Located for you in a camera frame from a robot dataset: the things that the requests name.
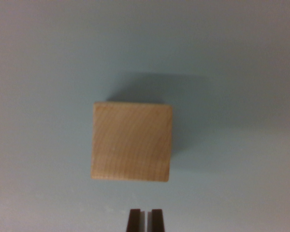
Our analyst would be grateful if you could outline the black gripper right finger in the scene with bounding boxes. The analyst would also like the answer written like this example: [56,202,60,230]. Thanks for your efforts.
[146,209,166,232]

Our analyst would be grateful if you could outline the pale blue plastic bin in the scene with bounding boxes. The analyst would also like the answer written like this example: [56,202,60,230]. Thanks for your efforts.
[0,0,290,232]

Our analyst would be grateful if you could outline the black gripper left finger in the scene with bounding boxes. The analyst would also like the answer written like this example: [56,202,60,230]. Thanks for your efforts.
[126,209,147,232]

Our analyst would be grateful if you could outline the light wooden cube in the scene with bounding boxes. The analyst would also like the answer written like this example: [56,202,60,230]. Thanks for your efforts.
[90,101,173,183]

